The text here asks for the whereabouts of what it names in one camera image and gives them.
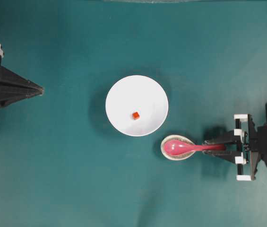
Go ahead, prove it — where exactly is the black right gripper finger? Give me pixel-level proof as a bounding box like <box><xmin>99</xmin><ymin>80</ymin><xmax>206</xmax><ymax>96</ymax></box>
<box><xmin>203</xmin><ymin>129</ymin><xmax>241</xmax><ymax>145</ymax></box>
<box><xmin>202</xmin><ymin>150</ymin><xmax>246</xmax><ymax>164</ymax></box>

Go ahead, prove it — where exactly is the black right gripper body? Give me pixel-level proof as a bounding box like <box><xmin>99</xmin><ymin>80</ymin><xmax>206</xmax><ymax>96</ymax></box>
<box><xmin>233</xmin><ymin>114</ymin><xmax>258</xmax><ymax>181</ymax></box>

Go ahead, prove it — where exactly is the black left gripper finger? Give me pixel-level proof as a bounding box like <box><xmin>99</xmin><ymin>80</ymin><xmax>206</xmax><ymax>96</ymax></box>
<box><xmin>0</xmin><ymin>65</ymin><xmax>43</xmax><ymax>91</ymax></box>
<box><xmin>0</xmin><ymin>85</ymin><xmax>44</xmax><ymax>109</ymax></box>

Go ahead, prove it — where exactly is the pink ceramic spoon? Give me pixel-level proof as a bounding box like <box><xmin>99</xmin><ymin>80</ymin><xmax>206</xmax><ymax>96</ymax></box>
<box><xmin>163</xmin><ymin>140</ymin><xmax>226</xmax><ymax>156</ymax></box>

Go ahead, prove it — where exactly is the small red block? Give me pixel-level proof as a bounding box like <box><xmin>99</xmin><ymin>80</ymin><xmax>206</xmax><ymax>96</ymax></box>
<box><xmin>132</xmin><ymin>112</ymin><xmax>140</xmax><ymax>120</ymax></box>

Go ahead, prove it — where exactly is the speckled spoon rest dish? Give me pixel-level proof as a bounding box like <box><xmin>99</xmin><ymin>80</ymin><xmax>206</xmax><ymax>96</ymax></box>
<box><xmin>161</xmin><ymin>135</ymin><xmax>195</xmax><ymax>161</ymax></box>

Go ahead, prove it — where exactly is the white round bowl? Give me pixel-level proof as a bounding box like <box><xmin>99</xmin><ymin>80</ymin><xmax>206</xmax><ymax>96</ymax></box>
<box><xmin>105</xmin><ymin>75</ymin><xmax>169</xmax><ymax>137</ymax></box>

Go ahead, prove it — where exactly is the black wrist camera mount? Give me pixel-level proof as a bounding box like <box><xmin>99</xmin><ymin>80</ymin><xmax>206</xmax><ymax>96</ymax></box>
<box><xmin>248</xmin><ymin>122</ymin><xmax>267</xmax><ymax>175</ymax></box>

